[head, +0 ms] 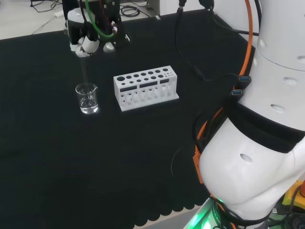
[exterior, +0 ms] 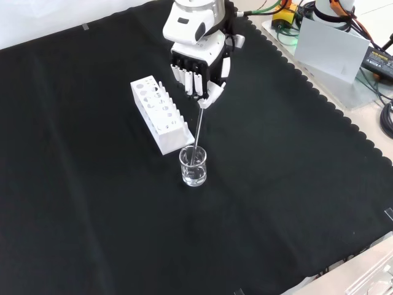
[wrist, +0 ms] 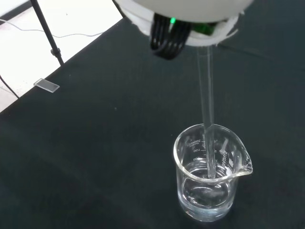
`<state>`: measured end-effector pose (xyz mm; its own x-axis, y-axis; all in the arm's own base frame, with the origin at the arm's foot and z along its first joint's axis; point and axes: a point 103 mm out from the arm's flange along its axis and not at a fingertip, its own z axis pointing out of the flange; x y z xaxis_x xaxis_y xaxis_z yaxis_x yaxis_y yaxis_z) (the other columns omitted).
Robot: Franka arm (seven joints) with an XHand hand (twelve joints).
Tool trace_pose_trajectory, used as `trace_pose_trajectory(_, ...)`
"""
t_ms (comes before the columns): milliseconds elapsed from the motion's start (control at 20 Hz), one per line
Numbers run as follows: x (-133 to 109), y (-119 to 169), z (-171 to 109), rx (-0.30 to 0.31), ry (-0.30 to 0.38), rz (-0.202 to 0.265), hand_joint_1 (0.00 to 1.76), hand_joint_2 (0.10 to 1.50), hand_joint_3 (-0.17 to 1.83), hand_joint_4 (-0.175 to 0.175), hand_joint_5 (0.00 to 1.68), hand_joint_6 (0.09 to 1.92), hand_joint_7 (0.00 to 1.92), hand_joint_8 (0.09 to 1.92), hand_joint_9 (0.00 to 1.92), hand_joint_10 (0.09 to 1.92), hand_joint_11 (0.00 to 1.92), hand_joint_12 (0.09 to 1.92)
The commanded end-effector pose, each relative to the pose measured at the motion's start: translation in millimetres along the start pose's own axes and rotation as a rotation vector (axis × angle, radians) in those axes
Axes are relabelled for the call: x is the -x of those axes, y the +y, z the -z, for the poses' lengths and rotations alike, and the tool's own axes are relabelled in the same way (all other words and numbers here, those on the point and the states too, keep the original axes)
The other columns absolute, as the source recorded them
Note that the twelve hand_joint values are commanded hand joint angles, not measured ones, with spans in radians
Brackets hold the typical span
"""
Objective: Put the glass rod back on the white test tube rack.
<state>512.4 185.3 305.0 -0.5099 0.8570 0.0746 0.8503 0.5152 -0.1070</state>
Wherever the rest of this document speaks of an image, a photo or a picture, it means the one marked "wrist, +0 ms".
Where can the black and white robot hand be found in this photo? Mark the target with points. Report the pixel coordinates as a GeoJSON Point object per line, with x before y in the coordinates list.
{"type": "Point", "coordinates": [181, 9]}

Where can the black tripod leg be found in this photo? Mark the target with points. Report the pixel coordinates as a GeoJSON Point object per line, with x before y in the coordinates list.
{"type": "Point", "coordinates": [47, 31]}

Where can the clear plastic cloth clip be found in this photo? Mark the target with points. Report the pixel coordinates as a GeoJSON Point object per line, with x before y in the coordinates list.
{"type": "Point", "coordinates": [46, 85]}

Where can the black cloth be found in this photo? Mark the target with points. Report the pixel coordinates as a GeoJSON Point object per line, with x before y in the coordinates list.
{"type": "Point", "coordinates": [95, 143]}

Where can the clear glass beaker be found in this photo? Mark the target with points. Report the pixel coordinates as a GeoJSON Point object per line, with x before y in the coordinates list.
{"type": "Point", "coordinates": [190, 190]}

